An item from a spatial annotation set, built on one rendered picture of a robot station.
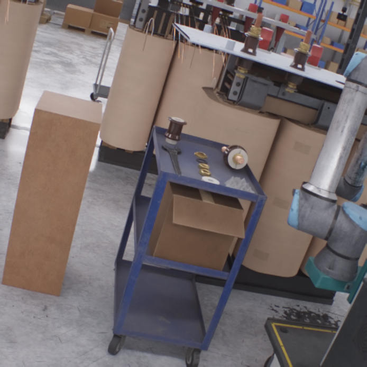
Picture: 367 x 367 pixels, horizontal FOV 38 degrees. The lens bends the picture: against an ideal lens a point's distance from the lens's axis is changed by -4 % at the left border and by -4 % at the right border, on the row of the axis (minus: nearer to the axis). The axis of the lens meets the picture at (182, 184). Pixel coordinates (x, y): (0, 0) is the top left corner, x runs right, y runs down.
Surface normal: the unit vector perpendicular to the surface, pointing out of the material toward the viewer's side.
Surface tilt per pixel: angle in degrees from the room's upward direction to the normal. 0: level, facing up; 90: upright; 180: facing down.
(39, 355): 0
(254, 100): 90
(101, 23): 90
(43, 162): 90
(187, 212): 26
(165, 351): 0
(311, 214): 80
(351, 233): 90
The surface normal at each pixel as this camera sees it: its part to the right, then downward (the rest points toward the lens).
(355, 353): -0.95, -0.22
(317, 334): 0.29, -0.90
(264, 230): -0.38, 0.21
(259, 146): 0.44, 0.44
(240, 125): 0.12, 0.38
